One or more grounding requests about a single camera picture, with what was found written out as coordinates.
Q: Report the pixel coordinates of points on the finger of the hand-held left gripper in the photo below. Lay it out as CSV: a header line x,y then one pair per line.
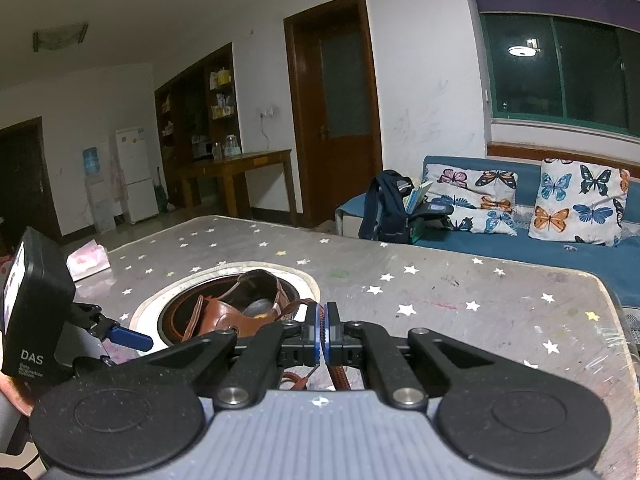
x,y
132,338

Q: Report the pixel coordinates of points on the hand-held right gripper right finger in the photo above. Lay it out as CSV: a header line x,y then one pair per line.
x,y
328,335

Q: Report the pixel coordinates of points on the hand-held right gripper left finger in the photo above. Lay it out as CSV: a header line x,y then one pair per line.
x,y
315,335

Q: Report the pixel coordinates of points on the brown shoelace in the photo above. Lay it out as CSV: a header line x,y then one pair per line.
x,y
340,377

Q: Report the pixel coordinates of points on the brown leather shoe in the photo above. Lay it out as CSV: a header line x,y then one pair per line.
x,y
225,315

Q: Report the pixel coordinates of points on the person's left hand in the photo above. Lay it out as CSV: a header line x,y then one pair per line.
x,y
15,395

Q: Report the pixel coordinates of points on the pink tissue pack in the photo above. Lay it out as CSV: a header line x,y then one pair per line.
x,y
87,260

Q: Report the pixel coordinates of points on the white water dispenser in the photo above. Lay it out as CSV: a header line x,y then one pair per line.
x,y
102,205

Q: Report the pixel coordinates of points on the dark wooden door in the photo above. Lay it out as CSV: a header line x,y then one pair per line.
x,y
25,185

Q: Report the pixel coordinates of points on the grey star-printed tablecloth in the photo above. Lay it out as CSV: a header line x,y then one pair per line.
x,y
450,285

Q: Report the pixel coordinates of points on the navy backpack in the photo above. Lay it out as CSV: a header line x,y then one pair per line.
x,y
385,210

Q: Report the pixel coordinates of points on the green broom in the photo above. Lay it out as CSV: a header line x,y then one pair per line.
x,y
161,195

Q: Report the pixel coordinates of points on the white refrigerator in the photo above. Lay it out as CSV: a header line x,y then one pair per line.
x,y
135,175

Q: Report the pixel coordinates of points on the light blue book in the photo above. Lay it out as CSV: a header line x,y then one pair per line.
x,y
417,195

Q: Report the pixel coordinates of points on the brown wooden door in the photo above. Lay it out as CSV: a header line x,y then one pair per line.
x,y
345,160

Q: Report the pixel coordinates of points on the wooden side table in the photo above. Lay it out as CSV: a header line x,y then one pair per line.
x,y
250,160

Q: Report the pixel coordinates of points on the blue sofa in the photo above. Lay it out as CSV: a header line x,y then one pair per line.
x,y
500,255

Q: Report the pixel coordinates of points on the butterfly-print pillow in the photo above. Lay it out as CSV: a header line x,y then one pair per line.
x,y
470,185
575,200
485,222

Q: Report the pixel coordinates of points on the small grey appliance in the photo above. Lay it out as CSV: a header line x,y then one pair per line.
x,y
201,150

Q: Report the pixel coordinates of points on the small glass jar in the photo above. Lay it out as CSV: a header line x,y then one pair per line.
x,y
217,151

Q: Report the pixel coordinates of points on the large glass jar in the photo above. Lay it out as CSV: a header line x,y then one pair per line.
x,y
232,146

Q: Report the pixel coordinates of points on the dark wooden shelf cabinet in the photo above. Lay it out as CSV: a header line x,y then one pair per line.
x,y
190,110

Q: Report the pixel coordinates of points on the square ceiling lamp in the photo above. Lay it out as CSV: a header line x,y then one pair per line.
x,y
60,36

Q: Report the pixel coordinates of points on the green-framed window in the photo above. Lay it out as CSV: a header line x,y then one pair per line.
x,y
550,70

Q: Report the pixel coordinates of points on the purple roller blind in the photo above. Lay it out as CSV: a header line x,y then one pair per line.
x,y
550,2

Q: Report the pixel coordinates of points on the white wall socket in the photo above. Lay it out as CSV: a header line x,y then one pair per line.
x,y
268,111

